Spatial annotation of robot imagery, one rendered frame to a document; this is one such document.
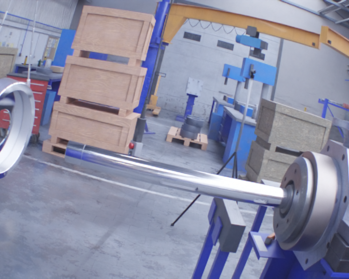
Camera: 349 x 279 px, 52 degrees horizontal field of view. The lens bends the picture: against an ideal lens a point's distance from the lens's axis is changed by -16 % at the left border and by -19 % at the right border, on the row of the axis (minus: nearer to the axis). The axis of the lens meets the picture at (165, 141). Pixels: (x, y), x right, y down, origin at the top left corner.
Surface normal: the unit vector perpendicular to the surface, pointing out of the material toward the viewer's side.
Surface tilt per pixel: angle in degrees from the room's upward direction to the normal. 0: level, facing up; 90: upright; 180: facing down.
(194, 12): 90
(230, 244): 90
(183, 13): 90
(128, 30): 90
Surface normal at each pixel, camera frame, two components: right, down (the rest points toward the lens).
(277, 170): 0.05, 0.18
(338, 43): 0.43, 0.26
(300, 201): -0.78, -0.22
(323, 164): 0.19, -0.76
